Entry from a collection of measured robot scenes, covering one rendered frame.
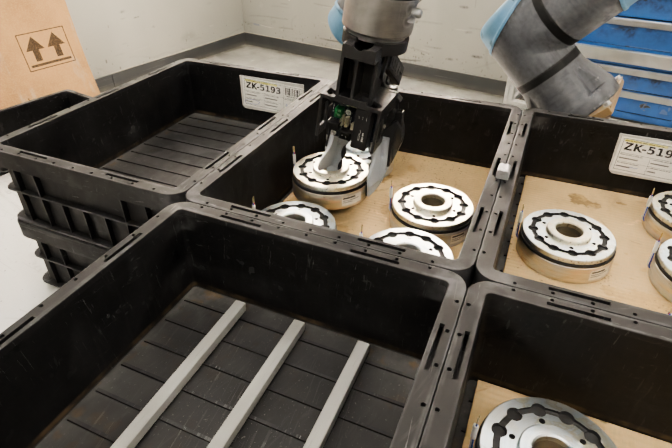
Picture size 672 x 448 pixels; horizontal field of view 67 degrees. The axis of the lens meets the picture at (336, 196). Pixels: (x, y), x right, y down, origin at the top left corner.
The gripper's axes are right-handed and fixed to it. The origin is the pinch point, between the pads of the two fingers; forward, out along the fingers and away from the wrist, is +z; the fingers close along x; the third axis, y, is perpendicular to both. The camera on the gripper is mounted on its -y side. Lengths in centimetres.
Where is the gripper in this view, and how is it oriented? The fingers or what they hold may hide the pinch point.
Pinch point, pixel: (354, 178)
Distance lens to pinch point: 66.8
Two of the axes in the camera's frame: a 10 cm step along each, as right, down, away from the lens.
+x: 9.1, 3.3, -2.4
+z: -1.4, 8.1, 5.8
